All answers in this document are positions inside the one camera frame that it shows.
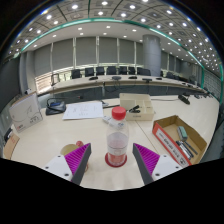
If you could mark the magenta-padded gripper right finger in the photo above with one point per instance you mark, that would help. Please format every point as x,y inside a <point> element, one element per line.
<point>146,159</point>

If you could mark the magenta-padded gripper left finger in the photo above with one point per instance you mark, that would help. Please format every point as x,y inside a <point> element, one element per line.
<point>77,159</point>

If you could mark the clear red-capped water bottle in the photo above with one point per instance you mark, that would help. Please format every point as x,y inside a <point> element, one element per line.
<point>117,140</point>

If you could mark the open red-edged cardboard box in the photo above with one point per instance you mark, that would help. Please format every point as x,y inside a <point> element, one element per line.
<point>170,133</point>

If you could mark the black marker pens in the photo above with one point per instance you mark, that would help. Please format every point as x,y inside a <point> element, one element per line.
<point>186,149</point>

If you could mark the grey whiteboard eraser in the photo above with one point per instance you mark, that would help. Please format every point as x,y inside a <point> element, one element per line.
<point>182,132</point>

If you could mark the white paper sheet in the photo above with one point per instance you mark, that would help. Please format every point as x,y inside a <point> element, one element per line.
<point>83,110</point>

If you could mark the white remote control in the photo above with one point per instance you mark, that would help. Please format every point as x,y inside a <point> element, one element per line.
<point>106,119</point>

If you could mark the beige desk organizer box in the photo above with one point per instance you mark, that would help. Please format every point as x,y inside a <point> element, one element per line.
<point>141,106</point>

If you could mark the black bag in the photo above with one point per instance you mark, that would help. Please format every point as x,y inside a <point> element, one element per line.
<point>56,107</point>

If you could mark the white cardboard box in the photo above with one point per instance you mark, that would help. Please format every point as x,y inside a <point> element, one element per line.
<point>26,113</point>

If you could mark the row of black office chairs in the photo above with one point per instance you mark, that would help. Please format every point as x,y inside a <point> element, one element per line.
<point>110,70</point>

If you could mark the group of ceiling lights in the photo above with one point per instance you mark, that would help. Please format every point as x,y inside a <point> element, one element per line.
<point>100,13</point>

